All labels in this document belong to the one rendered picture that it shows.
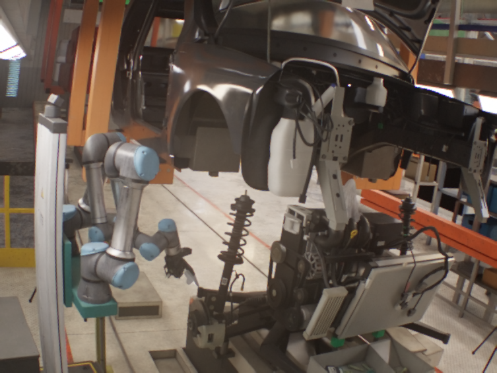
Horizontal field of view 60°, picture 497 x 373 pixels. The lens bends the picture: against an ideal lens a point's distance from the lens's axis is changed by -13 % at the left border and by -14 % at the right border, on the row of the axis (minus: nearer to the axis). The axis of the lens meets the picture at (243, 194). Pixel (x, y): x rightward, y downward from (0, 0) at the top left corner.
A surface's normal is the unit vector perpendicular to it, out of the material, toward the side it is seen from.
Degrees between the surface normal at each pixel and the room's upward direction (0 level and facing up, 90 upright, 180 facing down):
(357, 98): 90
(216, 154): 90
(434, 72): 90
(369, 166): 90
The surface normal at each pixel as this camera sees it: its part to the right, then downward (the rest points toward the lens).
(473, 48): -0.90, -0.01
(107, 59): 0.43, 0.26
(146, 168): 0.87, 0.10
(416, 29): 0.25, 0.63
